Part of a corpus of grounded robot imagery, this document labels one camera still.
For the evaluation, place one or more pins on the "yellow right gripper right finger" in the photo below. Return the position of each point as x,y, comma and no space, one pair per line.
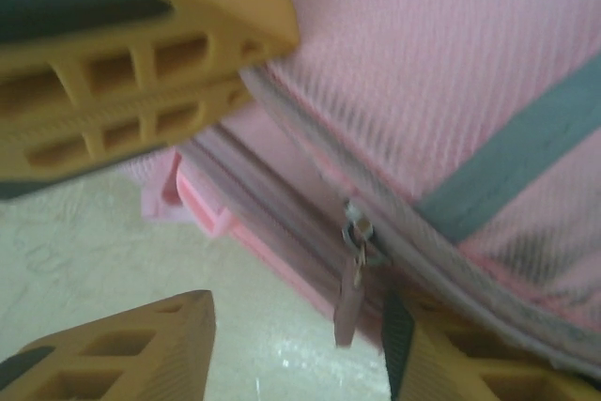
446,373

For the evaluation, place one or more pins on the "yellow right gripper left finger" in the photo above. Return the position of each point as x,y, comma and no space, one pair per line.
178,326

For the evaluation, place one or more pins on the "pink backpack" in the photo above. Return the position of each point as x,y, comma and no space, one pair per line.
422,67

